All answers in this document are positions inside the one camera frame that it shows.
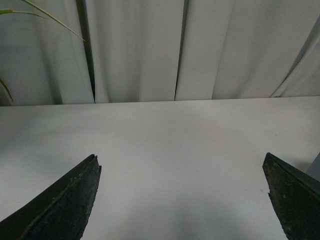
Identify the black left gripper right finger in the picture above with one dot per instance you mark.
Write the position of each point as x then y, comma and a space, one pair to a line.
295, 198

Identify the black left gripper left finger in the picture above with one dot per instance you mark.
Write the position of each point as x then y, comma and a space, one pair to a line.
60, 212

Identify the gray square base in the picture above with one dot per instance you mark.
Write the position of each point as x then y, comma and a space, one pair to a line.
314, 169

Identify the white curtain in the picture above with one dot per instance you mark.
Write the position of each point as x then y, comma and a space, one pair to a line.
110, 51

